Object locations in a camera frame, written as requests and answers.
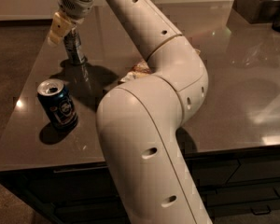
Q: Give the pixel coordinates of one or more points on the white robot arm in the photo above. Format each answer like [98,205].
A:
[136,121]

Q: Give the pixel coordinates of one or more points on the dark drawer cabinet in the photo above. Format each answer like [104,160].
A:
[230,183]

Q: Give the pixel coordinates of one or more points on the silver redbull can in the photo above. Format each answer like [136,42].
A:
[72,44]

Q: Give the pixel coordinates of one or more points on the blue soda can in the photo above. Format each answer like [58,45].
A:
[54,96]

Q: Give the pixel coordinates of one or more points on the brown white chip bag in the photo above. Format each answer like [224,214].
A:
[137,72]

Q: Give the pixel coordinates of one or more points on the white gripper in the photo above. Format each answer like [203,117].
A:
[74,7]

